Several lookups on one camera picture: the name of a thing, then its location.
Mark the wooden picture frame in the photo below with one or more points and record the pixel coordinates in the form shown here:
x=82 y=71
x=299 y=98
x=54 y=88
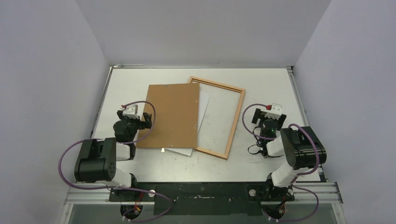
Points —
x=241 y=91

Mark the brown backing board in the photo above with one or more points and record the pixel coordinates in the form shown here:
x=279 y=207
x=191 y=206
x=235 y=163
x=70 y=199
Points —
x=176 y=119

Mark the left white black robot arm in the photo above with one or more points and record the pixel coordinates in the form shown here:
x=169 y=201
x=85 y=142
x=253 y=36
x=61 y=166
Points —
x=96 y=162

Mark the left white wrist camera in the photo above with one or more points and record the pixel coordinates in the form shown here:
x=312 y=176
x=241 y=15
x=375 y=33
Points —
x=130 y=111

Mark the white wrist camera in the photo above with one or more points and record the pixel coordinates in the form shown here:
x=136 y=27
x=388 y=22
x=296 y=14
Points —
x=130 y=111
x=273 y=111

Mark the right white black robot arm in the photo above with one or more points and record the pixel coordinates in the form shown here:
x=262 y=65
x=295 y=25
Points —
x=299 y=145

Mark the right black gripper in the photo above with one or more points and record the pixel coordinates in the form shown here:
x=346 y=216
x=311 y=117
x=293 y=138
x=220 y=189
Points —
x=264 y=121

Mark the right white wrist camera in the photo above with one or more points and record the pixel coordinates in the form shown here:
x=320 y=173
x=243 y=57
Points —
x=273 y=111

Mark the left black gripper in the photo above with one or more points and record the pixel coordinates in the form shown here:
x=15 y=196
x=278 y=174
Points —
x=146 y=123

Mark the photo print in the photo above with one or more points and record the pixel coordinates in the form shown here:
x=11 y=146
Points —
x=203 y=103

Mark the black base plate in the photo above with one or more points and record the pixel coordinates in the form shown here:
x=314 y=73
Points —
x=208 y=198

